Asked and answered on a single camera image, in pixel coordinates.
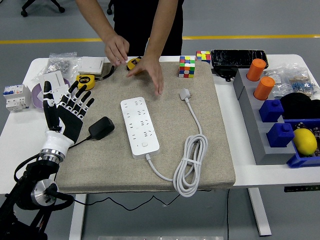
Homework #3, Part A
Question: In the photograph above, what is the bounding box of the person's left hand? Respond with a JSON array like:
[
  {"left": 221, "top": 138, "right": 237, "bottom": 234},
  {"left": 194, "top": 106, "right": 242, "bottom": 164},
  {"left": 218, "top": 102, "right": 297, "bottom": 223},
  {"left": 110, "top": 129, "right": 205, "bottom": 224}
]
[{"left": 126, "top": 53, "right": 165, "bottom": 97}]

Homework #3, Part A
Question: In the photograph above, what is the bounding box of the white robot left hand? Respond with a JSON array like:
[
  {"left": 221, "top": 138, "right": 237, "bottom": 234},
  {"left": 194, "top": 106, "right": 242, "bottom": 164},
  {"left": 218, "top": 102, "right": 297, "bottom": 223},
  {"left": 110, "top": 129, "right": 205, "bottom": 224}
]
[{"left": 40, "top": 80, "right": 96, "bottom": 158}]

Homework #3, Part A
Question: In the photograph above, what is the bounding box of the person's right hand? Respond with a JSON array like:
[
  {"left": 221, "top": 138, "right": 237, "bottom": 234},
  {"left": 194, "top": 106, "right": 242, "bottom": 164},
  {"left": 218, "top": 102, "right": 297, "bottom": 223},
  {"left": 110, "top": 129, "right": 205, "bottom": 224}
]
[{"left": 103, "top": 33, "right": 131, "bottom": 67}]

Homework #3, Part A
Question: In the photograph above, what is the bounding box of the thin black plug cord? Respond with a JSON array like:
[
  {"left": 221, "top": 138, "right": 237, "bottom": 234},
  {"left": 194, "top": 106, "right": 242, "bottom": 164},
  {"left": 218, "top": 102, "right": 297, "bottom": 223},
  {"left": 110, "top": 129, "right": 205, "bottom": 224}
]
[{"left": 67, "top": 134, "right": 181, "bottom": 211}]

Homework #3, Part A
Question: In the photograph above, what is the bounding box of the black plug adapter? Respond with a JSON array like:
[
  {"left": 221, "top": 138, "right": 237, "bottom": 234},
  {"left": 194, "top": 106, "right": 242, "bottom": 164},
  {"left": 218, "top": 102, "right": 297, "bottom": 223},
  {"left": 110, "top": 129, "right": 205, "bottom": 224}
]
[{"left": 88, "top": 116, "right": 115, "bottom": 141}]

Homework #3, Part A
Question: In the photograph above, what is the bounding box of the white power strip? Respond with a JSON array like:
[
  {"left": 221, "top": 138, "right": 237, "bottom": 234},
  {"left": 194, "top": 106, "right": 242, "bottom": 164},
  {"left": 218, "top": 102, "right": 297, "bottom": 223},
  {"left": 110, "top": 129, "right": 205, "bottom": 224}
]
[{"left": 120, "top": 96, "right": 160, "bottom": 160}]

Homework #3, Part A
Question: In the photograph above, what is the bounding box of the dark circuit board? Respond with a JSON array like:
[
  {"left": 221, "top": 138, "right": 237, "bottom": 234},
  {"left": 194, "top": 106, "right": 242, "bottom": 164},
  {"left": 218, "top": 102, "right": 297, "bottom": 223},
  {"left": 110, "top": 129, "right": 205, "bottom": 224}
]
[{"left": 293, "top": 121, "right": 320, "bottom": 158}]

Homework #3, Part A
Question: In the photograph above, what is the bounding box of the yellow tape measure red label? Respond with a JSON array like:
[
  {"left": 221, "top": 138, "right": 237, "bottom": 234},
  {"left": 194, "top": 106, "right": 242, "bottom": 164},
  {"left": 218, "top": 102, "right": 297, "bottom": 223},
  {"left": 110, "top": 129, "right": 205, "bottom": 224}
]
[{"left": 126, "top": 56, "right": 142, "bottom": 72}]

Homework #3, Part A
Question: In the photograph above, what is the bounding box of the person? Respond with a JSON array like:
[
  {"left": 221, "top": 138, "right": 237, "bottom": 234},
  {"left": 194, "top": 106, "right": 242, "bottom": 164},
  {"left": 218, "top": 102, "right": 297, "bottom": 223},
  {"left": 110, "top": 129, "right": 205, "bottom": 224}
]
[{"left": 112, "top": 0, "right": 185, "bottom": 57}]

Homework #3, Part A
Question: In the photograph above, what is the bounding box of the large colourful puzzle cube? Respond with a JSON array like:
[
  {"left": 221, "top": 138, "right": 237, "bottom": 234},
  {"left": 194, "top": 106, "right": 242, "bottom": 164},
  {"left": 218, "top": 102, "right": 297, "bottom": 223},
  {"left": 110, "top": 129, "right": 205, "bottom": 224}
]
[{"left": 177, "top": 55, "right": 196, "bottom": 79}]

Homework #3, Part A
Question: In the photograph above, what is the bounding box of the white socket panel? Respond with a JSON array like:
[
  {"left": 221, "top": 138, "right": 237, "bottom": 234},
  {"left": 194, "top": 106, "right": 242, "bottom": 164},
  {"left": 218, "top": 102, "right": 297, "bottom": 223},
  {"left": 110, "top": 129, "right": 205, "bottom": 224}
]
[{"left": 51, "top": 84, "right": 72, "bottom": 107}]

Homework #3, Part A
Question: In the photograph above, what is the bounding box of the purple bowl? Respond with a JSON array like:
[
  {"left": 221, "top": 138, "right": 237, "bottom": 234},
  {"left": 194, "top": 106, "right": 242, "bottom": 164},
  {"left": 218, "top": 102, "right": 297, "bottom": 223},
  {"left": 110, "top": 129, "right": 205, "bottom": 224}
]
[{"left": 31, "top": 77, "right": 76, "bottom": 111}]

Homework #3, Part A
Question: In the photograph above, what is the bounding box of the small colourful puzzle cube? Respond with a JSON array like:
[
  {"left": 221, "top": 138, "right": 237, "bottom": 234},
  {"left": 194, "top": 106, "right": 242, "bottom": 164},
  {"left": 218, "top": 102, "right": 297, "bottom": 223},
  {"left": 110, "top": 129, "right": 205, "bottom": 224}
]
[{"left": 195, "top": 50, "right": 212, "bottom": 65}]

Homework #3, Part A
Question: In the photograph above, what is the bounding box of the clear bag of metal screws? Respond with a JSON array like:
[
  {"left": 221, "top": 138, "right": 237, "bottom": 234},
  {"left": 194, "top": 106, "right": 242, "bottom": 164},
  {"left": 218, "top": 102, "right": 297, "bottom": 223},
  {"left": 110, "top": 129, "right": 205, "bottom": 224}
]
[{"left": 31, "top": 51, "right": 83, "bottom": 82}]

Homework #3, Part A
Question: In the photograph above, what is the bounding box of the white circuit breaker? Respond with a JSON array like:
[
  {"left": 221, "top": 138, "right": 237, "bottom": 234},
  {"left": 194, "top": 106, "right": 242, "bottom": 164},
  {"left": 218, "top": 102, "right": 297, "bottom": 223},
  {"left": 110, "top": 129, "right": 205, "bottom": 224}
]
[{"left": 2, "top": 84, "right": 32, "bottom": 113}]

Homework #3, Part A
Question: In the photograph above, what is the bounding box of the grey-brown mat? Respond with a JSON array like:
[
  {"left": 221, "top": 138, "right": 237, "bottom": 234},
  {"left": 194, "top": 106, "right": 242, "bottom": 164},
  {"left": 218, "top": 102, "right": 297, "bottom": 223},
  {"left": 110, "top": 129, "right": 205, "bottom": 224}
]
[{"left": 54, "top": 61, "right": 236, "bottom": 195}]

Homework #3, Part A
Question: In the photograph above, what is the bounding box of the black wrapped tray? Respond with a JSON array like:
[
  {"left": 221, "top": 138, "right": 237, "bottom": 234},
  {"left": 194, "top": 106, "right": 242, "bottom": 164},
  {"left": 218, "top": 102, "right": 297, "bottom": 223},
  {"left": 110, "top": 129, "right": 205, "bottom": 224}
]
[{"left": 210, "top": 49, "right": 269, "bottom": 70}]

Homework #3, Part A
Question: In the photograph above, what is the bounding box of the orange cylinder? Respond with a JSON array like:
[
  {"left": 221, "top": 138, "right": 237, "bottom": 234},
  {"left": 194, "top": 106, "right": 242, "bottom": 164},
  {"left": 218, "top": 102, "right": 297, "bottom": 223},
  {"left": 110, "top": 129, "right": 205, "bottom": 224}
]
[
  {"left": 253, "top": 76, "right": 276, "bottom": 101},
  {"left": 246, "top": 58, "right": 267, "bottom": 82}
]

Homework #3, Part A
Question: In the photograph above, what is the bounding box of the blue block with knob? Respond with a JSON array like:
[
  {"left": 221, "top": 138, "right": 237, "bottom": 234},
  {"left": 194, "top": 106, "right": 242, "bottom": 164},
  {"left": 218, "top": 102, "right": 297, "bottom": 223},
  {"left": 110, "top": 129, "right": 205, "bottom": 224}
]
[
  {"left": 258, "top": 99, "right": 285, "bottom": 123},
  {"left": 265, "top": 122, "right": 295, "bottom": 149}
]

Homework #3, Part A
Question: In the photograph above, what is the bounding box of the grey block holder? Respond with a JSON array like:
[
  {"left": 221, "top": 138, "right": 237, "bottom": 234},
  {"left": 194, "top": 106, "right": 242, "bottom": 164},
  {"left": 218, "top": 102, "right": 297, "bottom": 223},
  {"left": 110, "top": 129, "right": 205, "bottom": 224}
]
[{"left": 232, "top": 68, "right": 297, "bottom": 166}]

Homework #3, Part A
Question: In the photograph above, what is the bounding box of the clear bag of small parts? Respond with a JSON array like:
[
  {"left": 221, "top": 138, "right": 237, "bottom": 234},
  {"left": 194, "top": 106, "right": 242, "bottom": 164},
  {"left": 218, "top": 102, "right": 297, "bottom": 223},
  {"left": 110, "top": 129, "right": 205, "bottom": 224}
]
[{"left": 264, "top": 62, "right": 311, "bottom": 100}]

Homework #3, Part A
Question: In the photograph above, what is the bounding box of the black cloth cap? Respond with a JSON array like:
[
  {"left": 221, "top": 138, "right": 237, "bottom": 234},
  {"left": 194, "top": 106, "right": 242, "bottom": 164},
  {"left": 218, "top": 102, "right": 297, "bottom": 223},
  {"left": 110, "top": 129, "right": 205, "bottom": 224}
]
[{"left": 279, "top": 92, "right": 320, "bottom": 120}]

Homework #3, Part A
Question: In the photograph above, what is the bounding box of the clear bag of blue resistors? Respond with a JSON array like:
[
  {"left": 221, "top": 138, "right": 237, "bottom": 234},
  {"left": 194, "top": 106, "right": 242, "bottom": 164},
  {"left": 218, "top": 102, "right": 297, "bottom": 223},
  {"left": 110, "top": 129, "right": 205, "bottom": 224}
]
[{"left": 287, "top": 73, "right": 320, "bottom": 99}]

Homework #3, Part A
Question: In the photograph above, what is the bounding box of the yellow lemon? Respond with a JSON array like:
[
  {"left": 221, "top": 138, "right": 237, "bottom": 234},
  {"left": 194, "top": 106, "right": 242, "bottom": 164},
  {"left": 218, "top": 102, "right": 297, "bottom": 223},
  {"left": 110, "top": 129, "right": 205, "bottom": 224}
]
[{"left": 292, "top": 127, "right": 318, "bottom": 156}]

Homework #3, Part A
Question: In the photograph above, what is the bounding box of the blue plastic bin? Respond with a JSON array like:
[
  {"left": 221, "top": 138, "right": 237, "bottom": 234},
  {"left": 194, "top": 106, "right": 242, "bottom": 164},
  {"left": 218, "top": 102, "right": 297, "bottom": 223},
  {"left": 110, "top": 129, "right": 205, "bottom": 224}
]
[{"left": 283, "top": 118, "right": 320, "bottom": 169}]

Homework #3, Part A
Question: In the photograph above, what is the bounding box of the black table control panel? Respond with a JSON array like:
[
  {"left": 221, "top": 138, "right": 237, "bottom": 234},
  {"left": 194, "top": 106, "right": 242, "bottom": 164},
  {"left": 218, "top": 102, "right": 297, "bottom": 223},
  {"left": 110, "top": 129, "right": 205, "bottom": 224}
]
[{"left": 283, "top": 185, "right": 320, "bottom": 193}]

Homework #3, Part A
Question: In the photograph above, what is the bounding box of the white wall switch box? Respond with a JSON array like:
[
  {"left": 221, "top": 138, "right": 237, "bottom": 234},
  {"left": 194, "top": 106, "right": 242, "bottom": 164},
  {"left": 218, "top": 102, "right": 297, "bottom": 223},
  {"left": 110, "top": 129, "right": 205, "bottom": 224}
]
[{"left": 76, "top": 56, "right": 105, "bottom": 76}]

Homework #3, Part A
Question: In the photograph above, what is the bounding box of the white power strip cord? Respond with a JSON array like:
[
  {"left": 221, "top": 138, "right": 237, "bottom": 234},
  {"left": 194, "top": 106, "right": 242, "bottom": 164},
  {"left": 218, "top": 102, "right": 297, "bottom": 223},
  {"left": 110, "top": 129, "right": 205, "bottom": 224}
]
[{"left": 145, "top": 88, "right": 209, "bottom": 198}]

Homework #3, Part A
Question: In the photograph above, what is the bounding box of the yellow tape measure black strap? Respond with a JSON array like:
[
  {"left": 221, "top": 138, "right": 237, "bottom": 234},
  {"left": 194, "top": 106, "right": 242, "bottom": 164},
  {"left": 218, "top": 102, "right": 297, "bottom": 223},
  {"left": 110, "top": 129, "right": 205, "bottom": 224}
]
[{"left": 74, "top": 65, "right": 116, "bottom": 91}]

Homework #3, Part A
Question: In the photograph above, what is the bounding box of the white switch panel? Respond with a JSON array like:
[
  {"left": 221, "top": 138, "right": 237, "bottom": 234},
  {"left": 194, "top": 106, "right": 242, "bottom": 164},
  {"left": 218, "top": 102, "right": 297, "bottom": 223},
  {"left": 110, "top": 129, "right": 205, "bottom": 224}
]
[{"left": 37, "top": 70, "right": 66, "bottom": 96}]

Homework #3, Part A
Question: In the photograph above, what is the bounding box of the black device with strap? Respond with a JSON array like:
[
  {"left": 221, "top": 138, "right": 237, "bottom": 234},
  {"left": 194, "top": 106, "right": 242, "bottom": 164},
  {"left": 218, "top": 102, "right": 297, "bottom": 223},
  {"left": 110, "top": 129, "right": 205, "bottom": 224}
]
[{"left": 212, "top": 65, "right": 240, "bottom": 83}]

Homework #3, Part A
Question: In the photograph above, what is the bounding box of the black hanging cable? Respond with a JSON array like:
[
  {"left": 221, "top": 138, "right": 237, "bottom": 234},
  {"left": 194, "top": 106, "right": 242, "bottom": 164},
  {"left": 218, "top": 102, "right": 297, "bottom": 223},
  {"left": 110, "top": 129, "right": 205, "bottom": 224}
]
[{"left": 226, "top": 188, "right": 231, "bottom": 240}]

